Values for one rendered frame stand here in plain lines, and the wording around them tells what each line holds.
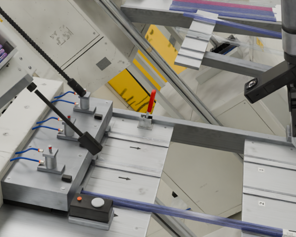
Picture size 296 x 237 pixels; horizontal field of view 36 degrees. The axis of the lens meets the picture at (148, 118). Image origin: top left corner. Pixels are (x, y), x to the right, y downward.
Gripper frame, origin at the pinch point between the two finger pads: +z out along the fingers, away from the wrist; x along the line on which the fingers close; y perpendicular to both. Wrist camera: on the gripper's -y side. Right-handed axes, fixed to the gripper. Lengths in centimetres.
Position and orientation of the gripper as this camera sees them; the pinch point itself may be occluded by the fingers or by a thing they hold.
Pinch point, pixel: (294, 142)
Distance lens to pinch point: 95.5
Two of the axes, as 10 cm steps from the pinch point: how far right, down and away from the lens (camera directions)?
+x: 1.9, -5.5, 8.1
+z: 1.8, 8.4, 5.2
